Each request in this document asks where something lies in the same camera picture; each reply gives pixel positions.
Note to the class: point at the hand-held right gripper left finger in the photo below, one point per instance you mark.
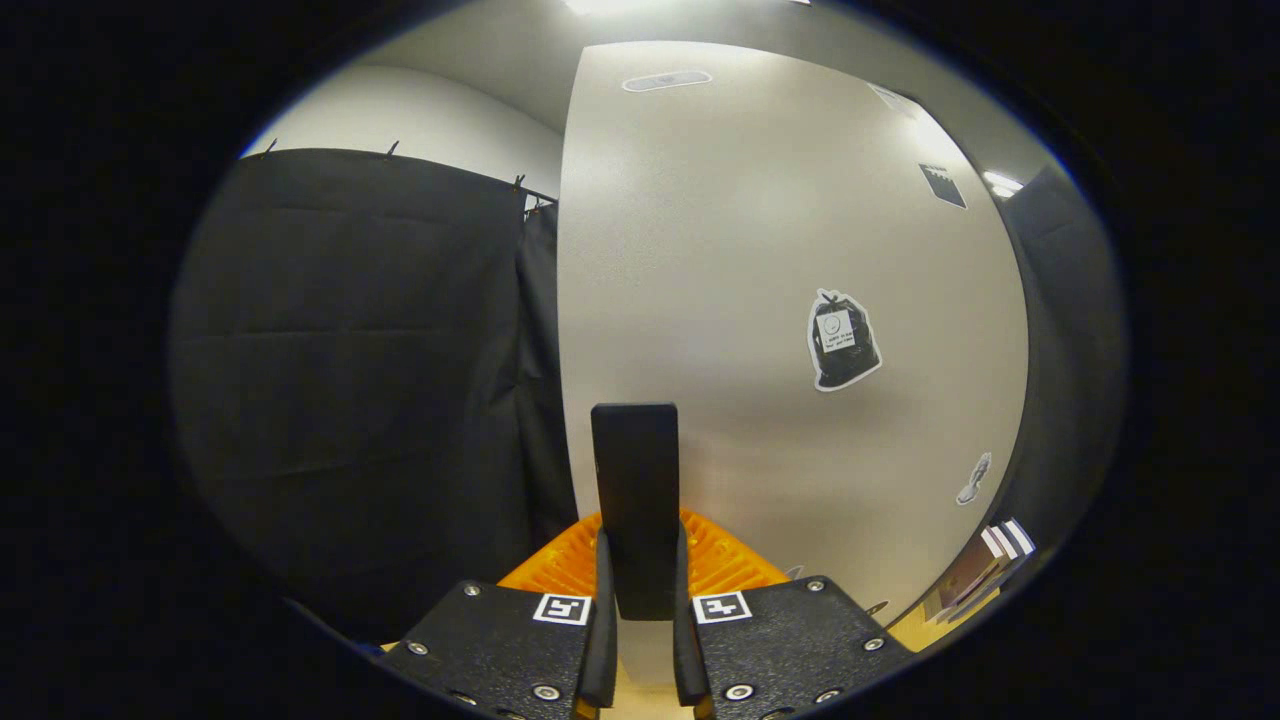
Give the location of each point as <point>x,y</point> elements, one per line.
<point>603,660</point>

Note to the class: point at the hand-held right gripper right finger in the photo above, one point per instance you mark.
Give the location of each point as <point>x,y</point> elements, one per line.
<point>685,660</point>

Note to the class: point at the light grey cabinet door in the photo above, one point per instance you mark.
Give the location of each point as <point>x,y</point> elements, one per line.
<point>720,260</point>

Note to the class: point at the white book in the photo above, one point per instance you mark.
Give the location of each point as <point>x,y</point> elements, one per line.
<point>1000,548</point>

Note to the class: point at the black backdrop cloth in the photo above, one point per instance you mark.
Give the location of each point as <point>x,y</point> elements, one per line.
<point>350,380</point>

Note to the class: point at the ceiling light panel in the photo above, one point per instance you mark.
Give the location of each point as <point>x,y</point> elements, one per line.
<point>1002,183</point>
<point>600,5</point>

